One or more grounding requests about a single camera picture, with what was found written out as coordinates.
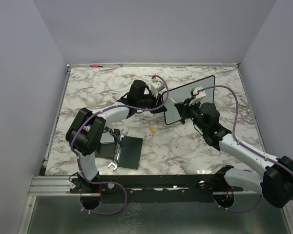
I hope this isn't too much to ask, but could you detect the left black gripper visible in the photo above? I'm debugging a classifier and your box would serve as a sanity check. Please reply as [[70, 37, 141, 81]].
[[137, 90, 167, 115]]

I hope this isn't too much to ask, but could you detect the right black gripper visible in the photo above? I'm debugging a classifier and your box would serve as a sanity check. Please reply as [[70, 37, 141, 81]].
[[176, 97, 208, 133]]

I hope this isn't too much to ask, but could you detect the black framed whiteboard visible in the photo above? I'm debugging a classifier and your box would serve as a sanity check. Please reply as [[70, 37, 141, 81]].
[[164, 75, 215, 125]]

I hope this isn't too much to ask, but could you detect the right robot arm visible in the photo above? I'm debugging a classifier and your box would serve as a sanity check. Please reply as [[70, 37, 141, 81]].
[[174, 100, 293, 208]]

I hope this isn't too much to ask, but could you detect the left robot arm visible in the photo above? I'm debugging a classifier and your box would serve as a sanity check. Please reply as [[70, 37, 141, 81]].
[[65, 80, 168, 193]]

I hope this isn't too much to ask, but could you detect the black square mat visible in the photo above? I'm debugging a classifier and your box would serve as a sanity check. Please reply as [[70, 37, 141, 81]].
[[95, 132, 143, 170]]

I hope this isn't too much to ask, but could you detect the silver wrench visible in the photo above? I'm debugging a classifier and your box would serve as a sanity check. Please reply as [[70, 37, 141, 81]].
[[108, 129, 128, 171]]

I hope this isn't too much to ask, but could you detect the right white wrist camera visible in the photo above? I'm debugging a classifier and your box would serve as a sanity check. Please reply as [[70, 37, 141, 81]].
[[189, 86, 206, 106]]

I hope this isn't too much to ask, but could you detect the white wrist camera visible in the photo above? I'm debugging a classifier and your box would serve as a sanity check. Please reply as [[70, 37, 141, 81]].
[[189, 86, 206, 106], [150, 81, 165, 97]]

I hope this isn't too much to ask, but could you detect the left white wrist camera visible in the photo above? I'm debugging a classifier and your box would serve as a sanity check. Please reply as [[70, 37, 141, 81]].
[[150, 81, 165, 97]]

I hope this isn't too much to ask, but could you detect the red marker on rail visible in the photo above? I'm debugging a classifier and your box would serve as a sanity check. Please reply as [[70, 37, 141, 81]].
[[89, 64, 104, 68]]

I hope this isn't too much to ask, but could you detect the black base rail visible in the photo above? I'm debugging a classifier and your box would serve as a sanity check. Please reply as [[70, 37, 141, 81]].
[[39, 165, 245, 204]]

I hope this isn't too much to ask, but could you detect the aluminium table frame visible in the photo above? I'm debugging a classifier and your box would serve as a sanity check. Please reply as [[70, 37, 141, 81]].
[[17, 62, 293, 234]]

